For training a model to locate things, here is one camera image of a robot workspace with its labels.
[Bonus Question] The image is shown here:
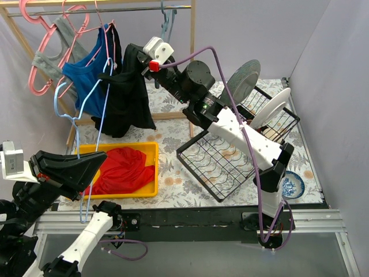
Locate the floral table mat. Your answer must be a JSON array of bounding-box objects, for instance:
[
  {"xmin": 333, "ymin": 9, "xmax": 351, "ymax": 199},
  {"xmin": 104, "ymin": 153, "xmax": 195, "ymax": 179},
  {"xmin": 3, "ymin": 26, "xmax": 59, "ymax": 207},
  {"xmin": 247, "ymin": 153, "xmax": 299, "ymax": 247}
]
[{"xmin": 57, "ymin": 79, "xmax": 323, "ymax": 208}]

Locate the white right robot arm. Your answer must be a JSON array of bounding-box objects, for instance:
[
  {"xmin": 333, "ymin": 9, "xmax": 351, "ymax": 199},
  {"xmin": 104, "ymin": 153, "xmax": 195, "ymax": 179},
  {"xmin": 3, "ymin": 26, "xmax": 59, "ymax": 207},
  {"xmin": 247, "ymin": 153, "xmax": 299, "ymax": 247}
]
[{"xmin": 137, "ymin": 50, "xmax": 294, "ymax": 229}]

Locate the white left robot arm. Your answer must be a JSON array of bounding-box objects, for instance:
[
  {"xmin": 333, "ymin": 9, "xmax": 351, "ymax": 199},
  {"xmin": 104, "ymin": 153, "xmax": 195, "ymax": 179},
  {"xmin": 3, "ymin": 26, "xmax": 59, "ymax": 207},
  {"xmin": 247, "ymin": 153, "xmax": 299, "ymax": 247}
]
[{"xmin": 1, "ymin": 149, "xmax": 123, "ymax": 276}]

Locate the black wire dish rack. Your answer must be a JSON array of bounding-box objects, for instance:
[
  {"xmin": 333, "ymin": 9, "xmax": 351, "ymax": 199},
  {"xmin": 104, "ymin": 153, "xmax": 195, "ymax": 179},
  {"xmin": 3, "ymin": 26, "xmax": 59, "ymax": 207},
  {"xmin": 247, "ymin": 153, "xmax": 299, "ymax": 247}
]
[{"xmin": 176, "ymin": 104, "xmax": 300, "ymax": 203}]

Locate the wooden clothes rack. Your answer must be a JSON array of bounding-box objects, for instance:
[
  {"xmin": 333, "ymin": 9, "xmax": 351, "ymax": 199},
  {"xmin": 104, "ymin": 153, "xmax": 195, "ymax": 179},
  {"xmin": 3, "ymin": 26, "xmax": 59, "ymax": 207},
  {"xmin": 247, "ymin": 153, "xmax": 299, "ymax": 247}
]
[{"xmin": 1, "ymin": 0, "xmax": 196, "ymax": 148}]

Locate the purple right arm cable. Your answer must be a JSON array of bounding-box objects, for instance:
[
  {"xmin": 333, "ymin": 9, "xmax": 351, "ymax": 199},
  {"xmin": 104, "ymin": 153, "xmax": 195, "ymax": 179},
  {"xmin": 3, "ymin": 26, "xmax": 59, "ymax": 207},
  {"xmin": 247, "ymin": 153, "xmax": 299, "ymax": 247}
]
[{"xmin": 158, "ymin": 46, "xmax": 295, "ymax": 251}]

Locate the light blue hanger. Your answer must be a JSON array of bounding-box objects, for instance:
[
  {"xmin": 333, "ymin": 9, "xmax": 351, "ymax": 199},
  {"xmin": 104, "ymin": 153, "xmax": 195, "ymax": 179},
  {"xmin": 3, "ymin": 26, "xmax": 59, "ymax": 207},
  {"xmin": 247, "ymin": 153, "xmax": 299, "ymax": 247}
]
[{"xmin": 53, "ymin": 57, "xmax": 115, "ymax": 224}]

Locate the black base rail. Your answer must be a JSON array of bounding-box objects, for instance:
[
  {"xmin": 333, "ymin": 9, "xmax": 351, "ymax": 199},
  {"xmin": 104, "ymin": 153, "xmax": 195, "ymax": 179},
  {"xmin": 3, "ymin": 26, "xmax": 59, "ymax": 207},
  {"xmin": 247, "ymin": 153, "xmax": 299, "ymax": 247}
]
[{"xmin": 89, "ymin": 205, "xmax": 296, "ymax": 250}]

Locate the black tank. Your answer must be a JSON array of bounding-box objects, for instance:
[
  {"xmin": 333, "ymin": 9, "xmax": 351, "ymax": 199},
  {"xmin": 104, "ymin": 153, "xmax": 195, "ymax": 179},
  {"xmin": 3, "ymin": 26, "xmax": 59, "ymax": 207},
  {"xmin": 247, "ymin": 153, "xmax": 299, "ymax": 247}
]
[
  {"xmin": 91, "ymin": 43, "xmax": 157, "ymax": 139},
  {"xmin": 108, "ymin": 24, "xmax": 122, "ymax": 74}
]

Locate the grey tank top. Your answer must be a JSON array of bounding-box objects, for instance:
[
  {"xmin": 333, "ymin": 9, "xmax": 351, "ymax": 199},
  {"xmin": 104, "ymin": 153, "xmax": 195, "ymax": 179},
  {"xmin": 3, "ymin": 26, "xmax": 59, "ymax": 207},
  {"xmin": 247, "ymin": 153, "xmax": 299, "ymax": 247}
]
[{"xmin": 31, "ymin": 16, "xmax": 90, "ymax": 99}]

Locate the white plate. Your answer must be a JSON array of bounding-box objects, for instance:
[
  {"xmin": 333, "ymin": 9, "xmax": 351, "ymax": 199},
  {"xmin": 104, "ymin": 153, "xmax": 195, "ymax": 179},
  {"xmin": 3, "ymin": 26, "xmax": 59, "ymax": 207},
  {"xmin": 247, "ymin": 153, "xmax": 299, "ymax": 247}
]
[{"xmin": 250, "ymin": 88, "xmax": 291, "ymax": 129}]

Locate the thick pink hanger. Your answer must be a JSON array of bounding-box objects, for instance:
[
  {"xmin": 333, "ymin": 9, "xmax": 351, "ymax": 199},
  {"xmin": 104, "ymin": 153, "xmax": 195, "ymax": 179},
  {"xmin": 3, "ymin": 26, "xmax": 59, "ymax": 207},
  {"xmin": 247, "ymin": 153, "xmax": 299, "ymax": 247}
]
[{"xmin": 18, "ymin": 0, "xmax": 57, "ymax": 96}]

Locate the grey-blue hanger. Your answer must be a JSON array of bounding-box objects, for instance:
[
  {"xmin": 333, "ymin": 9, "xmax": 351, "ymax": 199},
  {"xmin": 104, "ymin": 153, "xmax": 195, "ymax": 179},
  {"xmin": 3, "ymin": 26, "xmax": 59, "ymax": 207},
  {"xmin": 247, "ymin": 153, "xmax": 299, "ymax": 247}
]
[{"xmin": 160, "ymin": 0, "xmax": 178, "ymax": 43}]

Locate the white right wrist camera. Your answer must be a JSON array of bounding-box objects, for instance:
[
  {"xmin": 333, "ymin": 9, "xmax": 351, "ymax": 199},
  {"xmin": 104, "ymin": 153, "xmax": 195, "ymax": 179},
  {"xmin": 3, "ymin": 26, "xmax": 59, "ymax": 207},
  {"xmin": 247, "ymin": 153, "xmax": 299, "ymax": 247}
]
[{"xmin": 143, "ymin": 36, "xmax": 174, "ymax": 72}]

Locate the cream bowl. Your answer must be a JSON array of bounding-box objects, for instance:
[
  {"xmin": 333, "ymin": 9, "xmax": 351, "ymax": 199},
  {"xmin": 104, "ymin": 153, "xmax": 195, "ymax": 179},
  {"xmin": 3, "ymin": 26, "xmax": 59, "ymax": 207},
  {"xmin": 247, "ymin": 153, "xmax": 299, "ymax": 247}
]
[{"xmin": 261, "ymin": 127, "xmax": 284, "ymax": 144}]

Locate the thin pink hanger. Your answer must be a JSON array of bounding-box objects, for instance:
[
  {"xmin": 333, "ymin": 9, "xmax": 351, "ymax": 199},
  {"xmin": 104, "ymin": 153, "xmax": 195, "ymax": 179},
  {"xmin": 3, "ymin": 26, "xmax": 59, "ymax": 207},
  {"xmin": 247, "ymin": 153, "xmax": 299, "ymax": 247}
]
[
  {"xmin": 70, "ymin": 1, "xmax": 114, "ymax": 74},
  {"xmin": 56, "ymin": 0, "xmax": 91, "ymax": 99}
]

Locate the grey patterned plate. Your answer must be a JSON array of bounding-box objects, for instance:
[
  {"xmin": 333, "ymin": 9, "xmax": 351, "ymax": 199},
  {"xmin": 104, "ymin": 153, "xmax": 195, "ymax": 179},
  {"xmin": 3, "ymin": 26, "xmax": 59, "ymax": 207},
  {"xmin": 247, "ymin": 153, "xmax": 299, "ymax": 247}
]
[{"xmin": 227, "ymin": 59, "xmax": 261, "ymax": 104}]

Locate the blue white porcelain bowl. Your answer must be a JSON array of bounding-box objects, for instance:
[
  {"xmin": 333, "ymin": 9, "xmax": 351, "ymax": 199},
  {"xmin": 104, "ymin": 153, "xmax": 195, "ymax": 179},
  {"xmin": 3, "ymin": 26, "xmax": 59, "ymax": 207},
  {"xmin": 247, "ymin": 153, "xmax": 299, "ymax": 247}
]
[{"xmin": 282, "ymin": 171, "xmax": 305, "ymax": 199}]

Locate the red tank top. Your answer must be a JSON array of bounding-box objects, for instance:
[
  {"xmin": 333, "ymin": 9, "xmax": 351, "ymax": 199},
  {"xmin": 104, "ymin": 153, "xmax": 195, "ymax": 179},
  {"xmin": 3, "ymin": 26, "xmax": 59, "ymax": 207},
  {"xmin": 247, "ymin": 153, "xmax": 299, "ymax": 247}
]
[{"xmin": 85, "ymin": 147, "xmax": 155, "ymax": 195}]

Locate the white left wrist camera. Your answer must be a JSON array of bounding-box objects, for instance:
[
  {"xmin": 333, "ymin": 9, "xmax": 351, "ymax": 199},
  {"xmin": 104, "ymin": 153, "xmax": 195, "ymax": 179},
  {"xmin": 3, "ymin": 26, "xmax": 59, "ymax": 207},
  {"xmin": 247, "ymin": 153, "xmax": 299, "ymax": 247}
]
[{"xmin": 1, "ymin": 141, "xmax": 38, "ymax": 183}]

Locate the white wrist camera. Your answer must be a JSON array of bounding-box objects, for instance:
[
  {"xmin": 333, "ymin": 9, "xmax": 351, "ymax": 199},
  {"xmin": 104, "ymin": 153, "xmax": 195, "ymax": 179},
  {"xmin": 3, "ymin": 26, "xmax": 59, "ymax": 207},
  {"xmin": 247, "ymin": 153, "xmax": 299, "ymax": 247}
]
[
  {"xmin": 1, "ymin": 141, "xmax": 38, "ymax": 183},
  {"xmin": 143, "ymin": 36, "xmax": 174, "ymax": 72}
]

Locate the blue tank top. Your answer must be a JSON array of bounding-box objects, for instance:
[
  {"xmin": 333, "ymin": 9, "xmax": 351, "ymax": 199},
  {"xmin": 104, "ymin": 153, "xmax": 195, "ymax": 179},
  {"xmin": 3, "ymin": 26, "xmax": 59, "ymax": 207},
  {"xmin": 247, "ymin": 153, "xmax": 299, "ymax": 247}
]
[{"xmin": 62, "ymin": 34, "xmax": 106, "ymax": 118}]

